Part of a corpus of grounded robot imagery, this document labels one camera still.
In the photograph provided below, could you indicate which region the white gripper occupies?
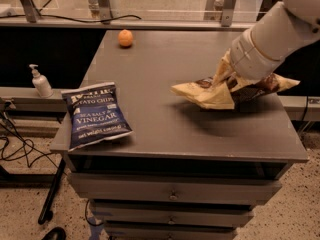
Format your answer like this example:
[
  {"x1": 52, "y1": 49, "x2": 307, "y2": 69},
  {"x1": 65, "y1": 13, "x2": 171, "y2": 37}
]
[{"x1": 212, "y1": 29, "x2": 281, "y2": 92}]

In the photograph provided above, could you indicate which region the brown sea salt chip bag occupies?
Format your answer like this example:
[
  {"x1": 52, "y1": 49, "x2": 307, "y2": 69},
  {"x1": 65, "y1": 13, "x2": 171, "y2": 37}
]
[{"x1": 171, "y1": 73, "x2": 299, "y2": 110}]

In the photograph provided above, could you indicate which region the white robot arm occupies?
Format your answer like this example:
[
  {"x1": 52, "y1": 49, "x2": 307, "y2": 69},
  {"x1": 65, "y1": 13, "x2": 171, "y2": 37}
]
[{"x1": 212, "y1": 0, "x2": 320, "y2": 87}]

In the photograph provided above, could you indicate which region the blue vinegar chip bag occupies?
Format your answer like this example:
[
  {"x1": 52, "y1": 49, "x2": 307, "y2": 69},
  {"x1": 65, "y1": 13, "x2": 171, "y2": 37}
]
[{"x1": 61, "y1": 82, "x2": 132, "y2": 151}]

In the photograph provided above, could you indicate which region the grey drawer cabinet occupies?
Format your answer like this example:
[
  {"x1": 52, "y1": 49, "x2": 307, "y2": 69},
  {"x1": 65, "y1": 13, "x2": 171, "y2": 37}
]
[{"x1": 49, "y1": 29, "x2": 310, "y2": 240}]

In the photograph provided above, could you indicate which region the orange fruit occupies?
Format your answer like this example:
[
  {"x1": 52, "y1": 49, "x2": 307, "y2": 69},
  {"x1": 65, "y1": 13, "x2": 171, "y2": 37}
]
[{"x1": 118, "y1": 29, "x2": 133, "y2": 47}]

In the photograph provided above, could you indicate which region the middle drawer with knob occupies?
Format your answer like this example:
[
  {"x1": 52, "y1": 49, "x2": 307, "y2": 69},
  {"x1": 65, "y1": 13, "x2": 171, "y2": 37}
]
[{"x1": 90, "y1": 200, "x2": 253, "y2": 228}]

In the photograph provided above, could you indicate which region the drawer with knob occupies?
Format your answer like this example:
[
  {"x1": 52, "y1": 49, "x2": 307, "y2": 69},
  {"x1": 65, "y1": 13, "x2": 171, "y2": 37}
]
[
  {"x1": 90, "y1": 200, "x2": 253, "y2": 228},
  {"x1": 68, "y1": 173, "x2": 281, "y2": 205}
]

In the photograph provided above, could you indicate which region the top drawer with knob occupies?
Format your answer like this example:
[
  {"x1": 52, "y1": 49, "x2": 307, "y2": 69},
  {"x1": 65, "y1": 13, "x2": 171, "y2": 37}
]
[{"x1": 68, "y1": 173, "x2": 281, "y2": 205}]

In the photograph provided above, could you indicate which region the bottom drawer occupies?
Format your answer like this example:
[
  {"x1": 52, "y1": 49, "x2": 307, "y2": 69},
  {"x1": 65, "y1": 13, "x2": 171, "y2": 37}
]
[{"x1": 105, "y1": 222, "x2": 236, "y2": 240}]

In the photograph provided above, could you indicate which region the white pump soap bottle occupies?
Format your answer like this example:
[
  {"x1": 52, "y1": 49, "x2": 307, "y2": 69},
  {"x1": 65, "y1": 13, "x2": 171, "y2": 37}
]
[{"x1": 29, "y1": 64, "x2": 53, "y2": 98}]

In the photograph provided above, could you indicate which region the black metal leg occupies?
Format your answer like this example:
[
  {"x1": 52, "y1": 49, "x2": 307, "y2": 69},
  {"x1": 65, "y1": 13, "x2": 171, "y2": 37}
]
[{"x1": 38, "y1": 160, "x2": 66, "y2": 225}]

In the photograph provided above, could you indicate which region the black shoe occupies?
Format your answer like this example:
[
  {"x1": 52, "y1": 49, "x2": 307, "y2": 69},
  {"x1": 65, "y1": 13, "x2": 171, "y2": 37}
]
[{"x1": 42, "y1": 227, "x2": 66, "y2": 240}]

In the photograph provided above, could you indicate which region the black cable on ledge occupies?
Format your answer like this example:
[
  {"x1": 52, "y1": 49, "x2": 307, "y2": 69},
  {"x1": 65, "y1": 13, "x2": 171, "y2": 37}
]
[{"x1": 0, "y1": 0, "x2": 142, "y2": 24}]

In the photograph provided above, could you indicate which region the black cable bundle on floor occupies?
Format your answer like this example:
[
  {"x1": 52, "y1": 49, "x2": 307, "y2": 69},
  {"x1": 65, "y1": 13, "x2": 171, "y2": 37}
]
[{"x1": 0, "y1": 98, "x2": 61, "y2": 169}]

